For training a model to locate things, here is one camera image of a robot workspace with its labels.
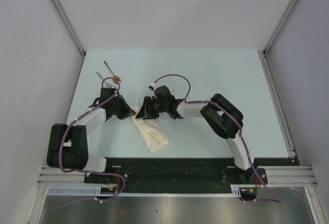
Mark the copper spoon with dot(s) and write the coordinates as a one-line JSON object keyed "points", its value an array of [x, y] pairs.
{"points": [[116, 79]]}

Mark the right aluminium frame post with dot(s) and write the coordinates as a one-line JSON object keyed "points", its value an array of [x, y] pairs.
{"points": [[281, 24]]}

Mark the white slotted cable duct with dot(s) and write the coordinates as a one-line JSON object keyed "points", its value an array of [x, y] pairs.
{"points": [[106, 192]]}

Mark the silver fork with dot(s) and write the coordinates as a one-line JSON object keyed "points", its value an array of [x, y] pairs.
{"points": [[106, 82]]}

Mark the white cloth napkin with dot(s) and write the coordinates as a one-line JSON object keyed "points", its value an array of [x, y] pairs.
{"points": [[151, 133]]}

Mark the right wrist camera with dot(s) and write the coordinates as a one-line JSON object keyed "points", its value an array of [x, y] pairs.
{"points": [[153, 87]]}

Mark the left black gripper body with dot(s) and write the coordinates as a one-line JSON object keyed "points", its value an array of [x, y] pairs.
{"points": [[112, 104]]}

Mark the aluminium frame post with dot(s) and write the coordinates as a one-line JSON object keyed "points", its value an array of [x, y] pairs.
{"points": [[281, 24], [68, 26]]}

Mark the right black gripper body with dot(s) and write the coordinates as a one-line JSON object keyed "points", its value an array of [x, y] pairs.
{"points": [[156, 107]]}

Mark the aluminium cross rail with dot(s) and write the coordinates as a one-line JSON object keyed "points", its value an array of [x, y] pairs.
{"points": [[277, 176]]}

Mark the left aluminium frame post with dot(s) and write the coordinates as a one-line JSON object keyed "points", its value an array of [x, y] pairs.
{"points": [[68, 26]]}

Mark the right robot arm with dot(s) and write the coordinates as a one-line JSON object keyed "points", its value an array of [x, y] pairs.
{"points": [[222, 116]]}

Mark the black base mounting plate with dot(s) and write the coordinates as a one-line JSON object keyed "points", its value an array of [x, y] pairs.
{"points": [[184, 175]]}

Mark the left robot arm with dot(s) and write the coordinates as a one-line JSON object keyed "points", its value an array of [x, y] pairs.
{"points": [[68, 146]]}

